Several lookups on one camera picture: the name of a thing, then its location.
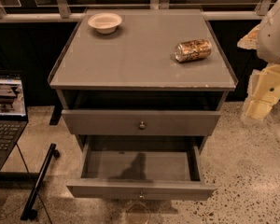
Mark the white paper bowl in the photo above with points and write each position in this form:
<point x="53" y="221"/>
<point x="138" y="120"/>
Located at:
<point x="105" y="23"/>

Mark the grey drawer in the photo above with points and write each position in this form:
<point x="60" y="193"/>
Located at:
<point x="141" y="168"/>
<point x="141" y="122"/>

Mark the metal railing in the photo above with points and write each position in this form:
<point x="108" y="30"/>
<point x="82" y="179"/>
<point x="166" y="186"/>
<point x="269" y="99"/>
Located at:
<point x="140" y="6"/>

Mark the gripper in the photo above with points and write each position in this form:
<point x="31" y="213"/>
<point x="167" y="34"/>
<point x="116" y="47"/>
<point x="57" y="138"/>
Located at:
<point x="274" y="37"/>

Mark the black laptop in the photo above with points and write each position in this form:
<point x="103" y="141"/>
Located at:
<point x="13" y="112"/>

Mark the black stand leg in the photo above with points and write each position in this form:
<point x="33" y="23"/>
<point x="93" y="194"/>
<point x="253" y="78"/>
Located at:
<point x="28" y="210"/>

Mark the grey top drawer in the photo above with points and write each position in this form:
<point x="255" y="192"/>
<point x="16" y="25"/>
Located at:
<point x="141" y="122"/>

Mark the golden soda can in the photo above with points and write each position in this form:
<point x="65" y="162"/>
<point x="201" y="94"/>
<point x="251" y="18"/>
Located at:
<point x="193" y="50"/>

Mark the grey drawer cabinet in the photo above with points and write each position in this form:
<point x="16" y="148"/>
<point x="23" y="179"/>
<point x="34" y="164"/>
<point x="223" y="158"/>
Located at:
<point x="135" y="68"/>

